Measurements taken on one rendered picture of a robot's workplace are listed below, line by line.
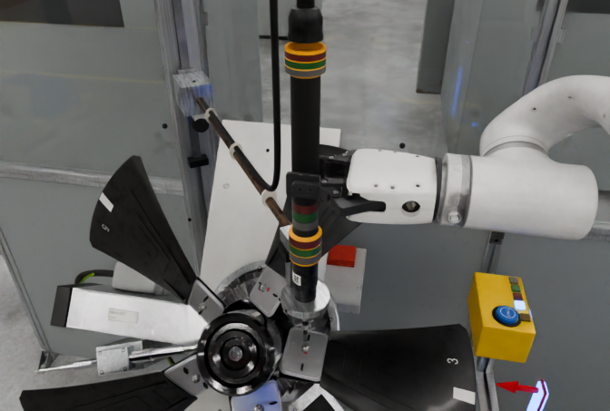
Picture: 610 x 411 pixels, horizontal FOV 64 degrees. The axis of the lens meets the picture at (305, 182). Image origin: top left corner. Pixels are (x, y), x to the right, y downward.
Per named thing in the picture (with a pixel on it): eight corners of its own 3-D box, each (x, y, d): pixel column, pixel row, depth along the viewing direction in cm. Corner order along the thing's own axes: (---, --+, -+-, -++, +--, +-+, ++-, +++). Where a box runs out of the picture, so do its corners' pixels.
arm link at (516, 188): (469, 134, 57) (473, 197, 51) (592, 144, 55) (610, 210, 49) (457, 181, 63) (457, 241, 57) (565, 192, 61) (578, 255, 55)
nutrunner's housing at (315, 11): (288, 308, 72) (279, -25, 48) (311, 299, 74) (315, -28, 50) (298, 327, 69) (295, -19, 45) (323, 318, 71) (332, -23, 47)
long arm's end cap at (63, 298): (103, 284, 105) (71, 287, 94) (97, 319, 104) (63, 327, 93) (91, 282, 106) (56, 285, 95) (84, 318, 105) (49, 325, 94)
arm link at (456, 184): (460, 244, 55) (433, 241, 55) (455, 201, 62) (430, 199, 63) (475, 181, 51) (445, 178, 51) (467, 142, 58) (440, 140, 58)
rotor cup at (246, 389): (209, 376, 84) (179, 398, 71) (221, 291, 86) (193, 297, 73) (291, 390, 82) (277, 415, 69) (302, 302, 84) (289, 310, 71)
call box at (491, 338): (466, 304, 114) (474, 269, 109) (511, 310, 113) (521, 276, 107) (473, 361, 101) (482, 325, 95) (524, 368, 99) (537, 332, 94)
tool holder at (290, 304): (268, 283, 73) (265, 230, 68) (310, 269, 76) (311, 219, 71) (291, 326, 66) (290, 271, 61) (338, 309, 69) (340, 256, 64)
